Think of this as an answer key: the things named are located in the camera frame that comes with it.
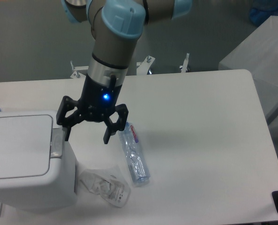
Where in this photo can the clear crushed plastic bottle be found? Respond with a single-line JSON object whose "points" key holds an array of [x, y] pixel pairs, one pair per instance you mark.
{"points": [[133, 152]]}

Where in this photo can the white push-lid trash can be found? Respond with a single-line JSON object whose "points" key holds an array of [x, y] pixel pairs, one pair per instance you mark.
{"points": [[38, 168]]}

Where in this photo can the clear plastic mask wrapper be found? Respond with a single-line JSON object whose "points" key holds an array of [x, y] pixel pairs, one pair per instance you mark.
{"points": [[108, 183]]}

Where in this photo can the white side cabinet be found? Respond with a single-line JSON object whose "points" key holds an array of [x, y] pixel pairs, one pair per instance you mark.
{"points": [[258, 54]]}

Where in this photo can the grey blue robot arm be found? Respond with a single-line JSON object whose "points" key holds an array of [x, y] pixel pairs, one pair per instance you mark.
{"points": [[116, 26]]}

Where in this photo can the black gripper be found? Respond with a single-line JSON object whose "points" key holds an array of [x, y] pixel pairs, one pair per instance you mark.
{"points": [[97, 103]]}

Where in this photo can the blue bag in background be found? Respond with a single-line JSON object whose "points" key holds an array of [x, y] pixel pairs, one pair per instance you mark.
{"points": [[261, 10]]}

